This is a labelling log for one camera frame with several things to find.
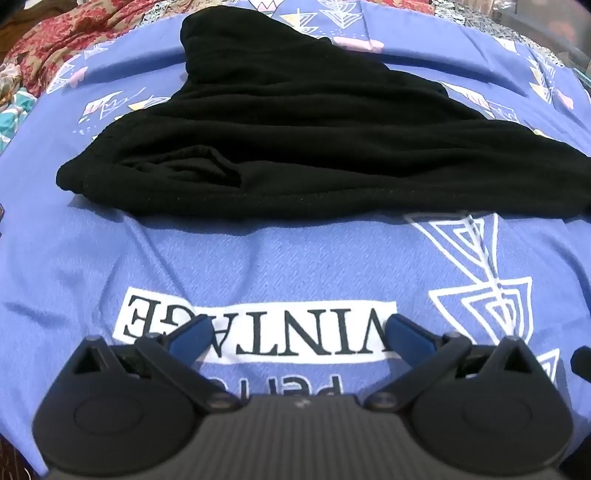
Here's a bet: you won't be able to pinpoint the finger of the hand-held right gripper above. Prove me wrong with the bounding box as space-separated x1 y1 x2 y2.
571 345 591 378

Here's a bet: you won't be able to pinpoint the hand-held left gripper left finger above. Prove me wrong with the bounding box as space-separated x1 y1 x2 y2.
69 318 241 414

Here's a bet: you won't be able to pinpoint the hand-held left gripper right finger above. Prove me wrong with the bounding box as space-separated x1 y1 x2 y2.
365 314 551 414

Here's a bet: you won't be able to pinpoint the black pants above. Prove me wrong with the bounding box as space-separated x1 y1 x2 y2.
55 13 591 223

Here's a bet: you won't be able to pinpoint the blue printed bedsheet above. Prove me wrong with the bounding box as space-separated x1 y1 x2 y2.
0 0 591 477

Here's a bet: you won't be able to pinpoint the teal patterned cloth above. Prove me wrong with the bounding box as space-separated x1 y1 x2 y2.
0 88 43 155

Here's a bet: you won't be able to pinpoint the beige floral scarf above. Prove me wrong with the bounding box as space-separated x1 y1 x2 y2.
0 62 24 95

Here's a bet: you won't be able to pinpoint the red patterned blanket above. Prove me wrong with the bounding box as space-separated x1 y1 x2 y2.
4 0 190 99

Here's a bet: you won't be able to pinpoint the black white patterned cloth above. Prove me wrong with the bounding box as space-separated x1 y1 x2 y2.
416 0 561 65

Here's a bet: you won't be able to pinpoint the glass table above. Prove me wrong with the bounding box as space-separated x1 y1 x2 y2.
499 0 591 84

